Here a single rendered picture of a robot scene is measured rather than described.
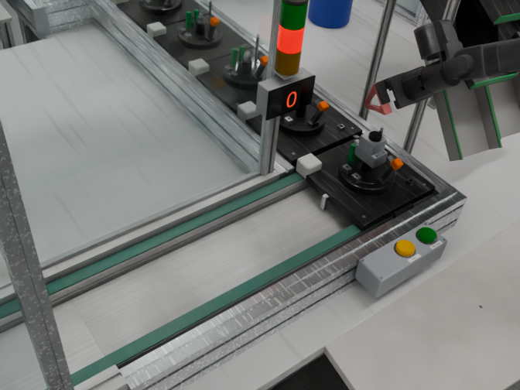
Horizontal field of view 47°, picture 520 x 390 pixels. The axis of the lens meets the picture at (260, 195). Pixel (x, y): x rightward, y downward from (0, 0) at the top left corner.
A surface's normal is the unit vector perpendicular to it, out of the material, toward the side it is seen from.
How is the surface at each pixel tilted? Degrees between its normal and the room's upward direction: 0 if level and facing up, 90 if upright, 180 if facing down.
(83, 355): 0
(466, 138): 45
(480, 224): 0
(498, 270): 0
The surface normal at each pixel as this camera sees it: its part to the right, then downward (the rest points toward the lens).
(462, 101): 0.36, -0.05
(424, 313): 0.07, -0.72
